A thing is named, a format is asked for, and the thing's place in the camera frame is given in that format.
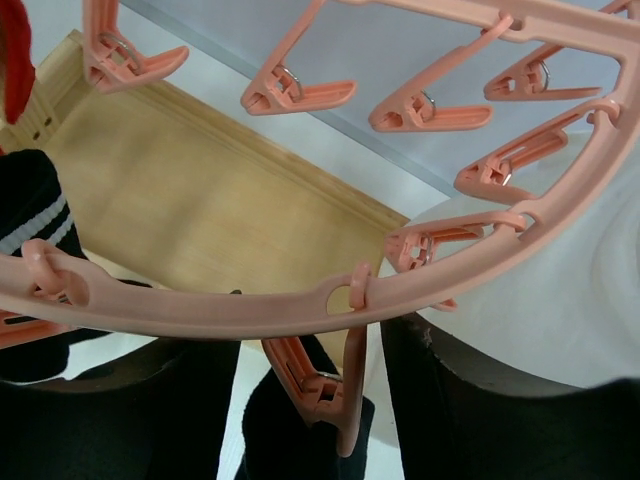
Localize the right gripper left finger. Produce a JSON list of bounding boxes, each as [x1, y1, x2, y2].
[[1, 340, 240, 479]]

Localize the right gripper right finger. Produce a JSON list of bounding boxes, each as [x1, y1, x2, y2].
[[380, 313, 639, 479]]

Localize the plain black sock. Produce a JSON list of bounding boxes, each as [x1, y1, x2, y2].
[[236, 328, 375, 479]]

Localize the pink round clip hanger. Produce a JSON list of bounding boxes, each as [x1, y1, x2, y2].
[[0, 0, 640, 459]]

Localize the white hanging cloth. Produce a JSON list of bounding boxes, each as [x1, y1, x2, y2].
[[377, 129, 640, 391]]

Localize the wooden clothes rack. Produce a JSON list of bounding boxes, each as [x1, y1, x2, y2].
[[0, 28, 409, 361]]

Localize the black sock white stripes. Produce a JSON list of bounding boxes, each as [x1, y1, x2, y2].
[[1, 149, 155, 385]]

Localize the red sock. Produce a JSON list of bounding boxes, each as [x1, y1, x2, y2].
[[1, 0, 36, 125]]

